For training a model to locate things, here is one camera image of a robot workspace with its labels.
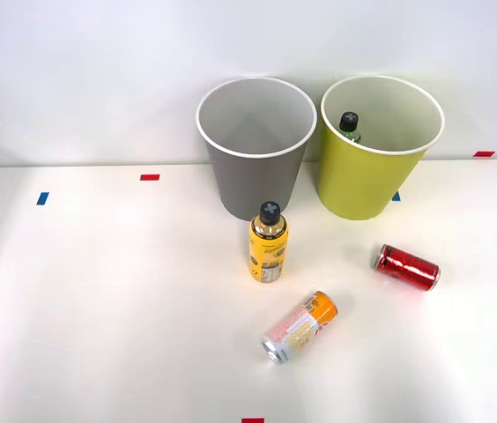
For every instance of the yellow-green plastic waste bin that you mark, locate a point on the yellow-green plastic waste bin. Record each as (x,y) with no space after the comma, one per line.
(358,180)

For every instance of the orange and pink drink can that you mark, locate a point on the orange and pink drink can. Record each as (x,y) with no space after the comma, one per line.
(303,326)

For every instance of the green label plastic bottle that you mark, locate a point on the green label plastic bottle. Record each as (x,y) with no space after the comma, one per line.
(349,124)

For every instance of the grey plastic waste bin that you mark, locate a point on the grey plastic waste bin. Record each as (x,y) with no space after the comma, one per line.
(253,185)

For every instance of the red drink can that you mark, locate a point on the red drink can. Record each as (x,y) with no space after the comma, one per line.
(409,268)

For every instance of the yellow label plastic bottle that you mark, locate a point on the yellow label plastic bottle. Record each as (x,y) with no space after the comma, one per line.
(268,251)

